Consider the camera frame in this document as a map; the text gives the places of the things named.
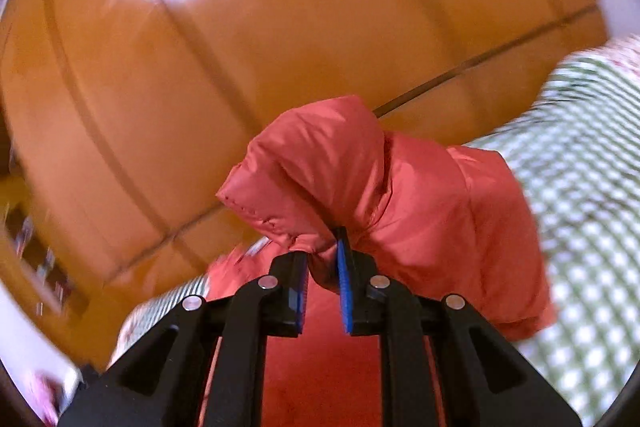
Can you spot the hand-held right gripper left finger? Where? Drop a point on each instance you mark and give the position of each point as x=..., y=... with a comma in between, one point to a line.
x=301, y=292

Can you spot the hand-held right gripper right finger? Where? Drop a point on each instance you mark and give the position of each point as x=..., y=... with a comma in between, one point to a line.
x=344, y=287

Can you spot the red puffer jacket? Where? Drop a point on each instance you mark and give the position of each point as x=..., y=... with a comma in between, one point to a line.
x=400, y=197

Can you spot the wooden shelf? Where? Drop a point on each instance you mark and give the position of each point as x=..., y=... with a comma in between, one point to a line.
x=35, y=247

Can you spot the green checked bed sheet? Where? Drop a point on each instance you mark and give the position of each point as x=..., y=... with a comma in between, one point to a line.
x=580, y=207

